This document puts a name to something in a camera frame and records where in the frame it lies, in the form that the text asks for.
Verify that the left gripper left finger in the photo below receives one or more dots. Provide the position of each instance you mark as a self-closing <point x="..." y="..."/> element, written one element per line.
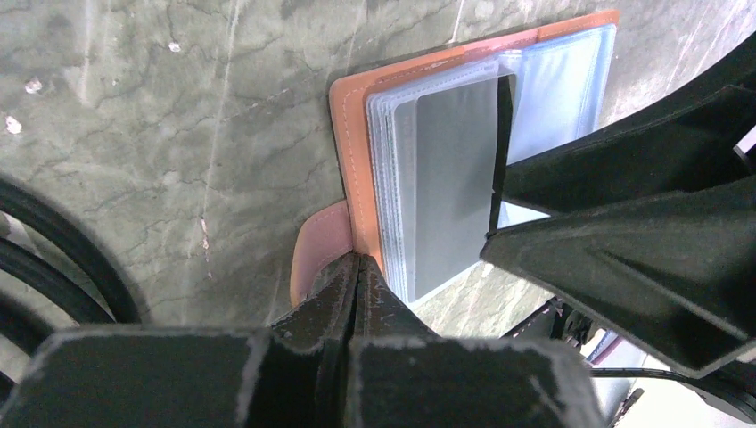
<point x="323" y="316"/>

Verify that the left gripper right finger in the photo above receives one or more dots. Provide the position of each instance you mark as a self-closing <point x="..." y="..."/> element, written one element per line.
<point x="377" y="310"/>

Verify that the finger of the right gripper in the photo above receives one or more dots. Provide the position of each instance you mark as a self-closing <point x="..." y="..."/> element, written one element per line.
<point x="683" y="143"/>
<point x="673" y="273"/>

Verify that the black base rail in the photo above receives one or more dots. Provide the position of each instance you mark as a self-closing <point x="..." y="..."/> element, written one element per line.
<point x="556" y="320"/>

